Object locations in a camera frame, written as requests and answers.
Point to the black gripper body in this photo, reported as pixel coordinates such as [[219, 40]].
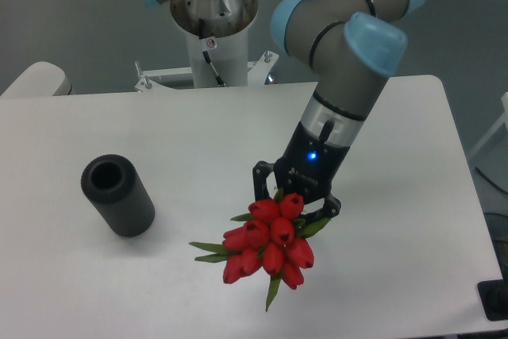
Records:
[[309, 163]]

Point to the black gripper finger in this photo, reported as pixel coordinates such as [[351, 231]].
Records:
[[317, 220], [260, 173]]

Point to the red tulip bouquet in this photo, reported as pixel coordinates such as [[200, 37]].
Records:
[[273, 236]]

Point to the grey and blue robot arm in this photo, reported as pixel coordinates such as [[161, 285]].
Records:
[[354, 48]]

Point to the dark grey ribbed vase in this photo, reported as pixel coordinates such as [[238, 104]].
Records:
[[111, 183]]

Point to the black device at table edge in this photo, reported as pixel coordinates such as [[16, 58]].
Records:
[[493, 295]]

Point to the white furniture leg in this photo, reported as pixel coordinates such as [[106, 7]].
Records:
[[491, 137]]

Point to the white chair armrest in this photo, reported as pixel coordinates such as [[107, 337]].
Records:
[[41, 79]]

